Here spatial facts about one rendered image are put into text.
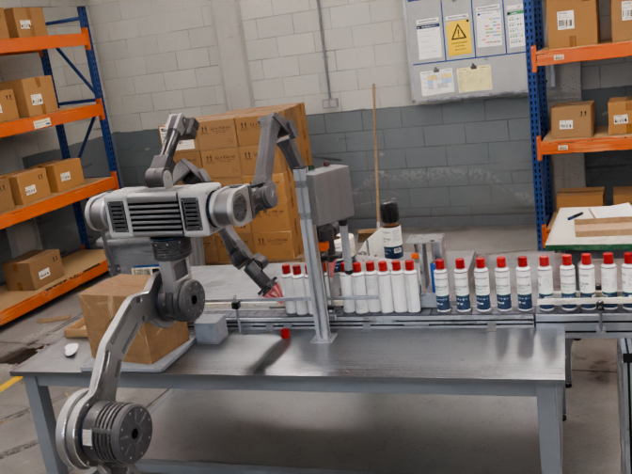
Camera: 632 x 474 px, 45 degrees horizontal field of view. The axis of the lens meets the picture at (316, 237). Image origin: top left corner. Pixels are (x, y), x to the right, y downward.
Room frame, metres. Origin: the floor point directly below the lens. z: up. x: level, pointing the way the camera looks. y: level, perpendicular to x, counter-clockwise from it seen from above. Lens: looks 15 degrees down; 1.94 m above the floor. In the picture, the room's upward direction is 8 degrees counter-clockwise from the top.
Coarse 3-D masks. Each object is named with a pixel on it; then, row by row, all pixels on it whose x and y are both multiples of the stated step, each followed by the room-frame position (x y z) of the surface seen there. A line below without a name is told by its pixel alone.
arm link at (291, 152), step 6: (288, 126) 2.88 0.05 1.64; (294, 126) 2.90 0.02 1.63; (294, 132) 2.89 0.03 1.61; (276, 138) 2.93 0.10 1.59; (282, 138) 2.92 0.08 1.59; (288, 138) 2.88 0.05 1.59; (276, 144) 2.90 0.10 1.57; (282, 144) 2.89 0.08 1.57; (288, 144) 2.88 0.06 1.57; (294, 144) 2.91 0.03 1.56; (282, 150) 2.90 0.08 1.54; (288, 150) 2.89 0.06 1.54; (294, 150) 2.90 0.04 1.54; (288, 156) 2.90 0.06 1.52; (294, 156) 2.89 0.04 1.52; (300, 156) 2.92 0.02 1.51; (288, 162) 2.90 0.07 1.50; (294, 162) 2.89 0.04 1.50; (300, 162) 2.91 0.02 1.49
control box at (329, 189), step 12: (324, 168) 2.78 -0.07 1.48; (336, 168) 2.75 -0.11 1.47; (348, 168) 2.78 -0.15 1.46; (312, 180) 2.69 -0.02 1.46; (324, 180) 2.71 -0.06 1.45; (336, 180) 2.74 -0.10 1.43; (348, 180) 2.77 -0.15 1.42; (312, 192) 2.69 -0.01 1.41; (324, 192) 2.71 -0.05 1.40; (336, 192) 2.74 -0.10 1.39; (348, 192) 2.77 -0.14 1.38; (312, 204) 2.70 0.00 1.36; (324, 204) 2.70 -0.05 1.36; (336, 204) 2.73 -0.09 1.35; (348, 204) 2.77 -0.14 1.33; (312, 216) 2.71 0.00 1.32; (324, 216) 2.70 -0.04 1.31; (336, 216) 2.73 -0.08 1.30; (348, 216) 2.76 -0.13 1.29
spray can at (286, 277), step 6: (282, 264) 2.94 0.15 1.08; (288, 264) 2.93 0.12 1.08; (282, 270) 2.93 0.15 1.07; (288, 270) 2.92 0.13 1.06; (282, 276) 2.92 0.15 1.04; (288, 276) 2.91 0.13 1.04; (282, 282) 2.92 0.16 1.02; (288, 282) 2.91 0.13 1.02; (288, 288) 2.91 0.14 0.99; (288, 294) 2.91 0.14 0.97; (288, 306) 2.92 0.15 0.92; (294, 306) 2.92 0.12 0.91; (288, 312) 2.92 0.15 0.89; (294, 312) 2.91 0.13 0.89
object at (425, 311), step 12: (204, 312) 3.08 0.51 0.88; (216, 312) 3.06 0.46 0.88; (228, 312) 3.04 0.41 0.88; (240, 312) 3.02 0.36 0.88; (252, 312) 3.00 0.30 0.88; (264, 312) 2.98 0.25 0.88; (276, 312) 2.96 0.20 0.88; (336, 312) 2.87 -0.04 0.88; (420, 312) 2.74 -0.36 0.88; (432, 312) 2.72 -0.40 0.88; (456, 312) 2.69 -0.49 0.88; (468, 312) 2.67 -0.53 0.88; (480, 312) 2.66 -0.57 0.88; (492, 312) 2.65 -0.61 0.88; (504, 312) 2.63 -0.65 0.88; (516, 312) 2.61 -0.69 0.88; (528, 312) 2.59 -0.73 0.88
